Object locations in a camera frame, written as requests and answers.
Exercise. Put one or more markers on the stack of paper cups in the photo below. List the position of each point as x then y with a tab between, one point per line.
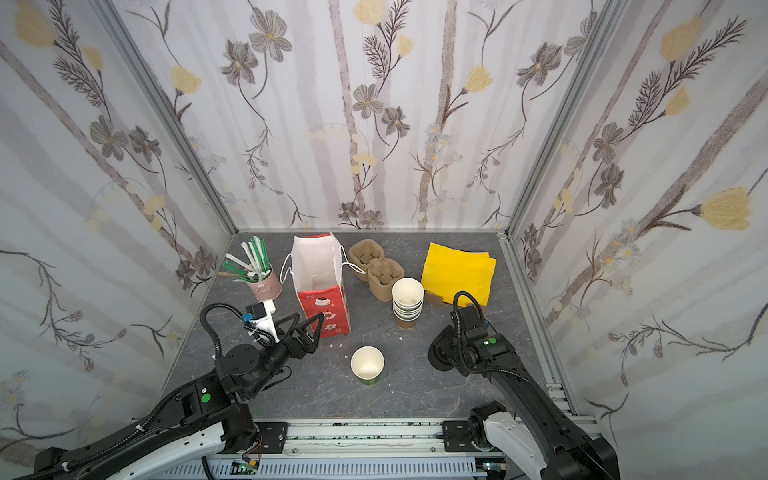
408	299

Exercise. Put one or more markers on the brown pulp cup carrier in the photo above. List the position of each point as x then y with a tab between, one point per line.
378	271

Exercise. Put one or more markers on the yellow napkin stack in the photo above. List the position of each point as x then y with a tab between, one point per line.
447	271

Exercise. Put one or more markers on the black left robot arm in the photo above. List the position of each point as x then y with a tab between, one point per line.
218	398

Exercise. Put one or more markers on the pink straw holder cup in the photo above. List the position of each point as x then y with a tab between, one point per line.
268	289

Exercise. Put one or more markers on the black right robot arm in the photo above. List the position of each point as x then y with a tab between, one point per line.
531	431

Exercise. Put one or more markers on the red white paper bag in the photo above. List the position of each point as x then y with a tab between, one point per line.
316	266

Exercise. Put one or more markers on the stack of black lids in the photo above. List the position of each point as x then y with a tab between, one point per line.
444	350

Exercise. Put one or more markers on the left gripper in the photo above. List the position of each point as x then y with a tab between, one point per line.
294	339

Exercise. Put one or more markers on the green paper coffee cup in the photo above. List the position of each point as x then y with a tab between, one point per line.
367	364

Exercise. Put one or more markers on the brown cardboard napkin holder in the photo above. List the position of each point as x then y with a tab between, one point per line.
432	298

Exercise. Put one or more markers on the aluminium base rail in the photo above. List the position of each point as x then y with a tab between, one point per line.
351	449

